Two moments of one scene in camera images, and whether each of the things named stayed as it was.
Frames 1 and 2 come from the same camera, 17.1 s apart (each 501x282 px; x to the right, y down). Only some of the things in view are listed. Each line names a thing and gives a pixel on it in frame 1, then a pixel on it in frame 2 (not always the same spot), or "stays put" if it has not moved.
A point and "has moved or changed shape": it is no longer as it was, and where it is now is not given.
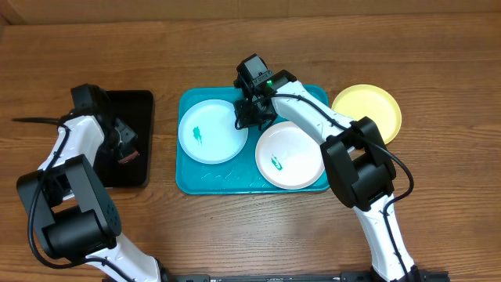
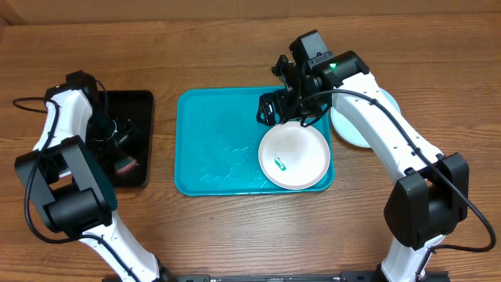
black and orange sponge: (129, 157) has moved or changed shape
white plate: (289, 157) stays put
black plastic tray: (135, 109) stays put
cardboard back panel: (37, 12) stays put
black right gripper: (243, 111) to (277, 100)
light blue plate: (207, 131) has moved or changed shape
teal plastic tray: (240, 175) stays put
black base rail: (417, 276) stays put
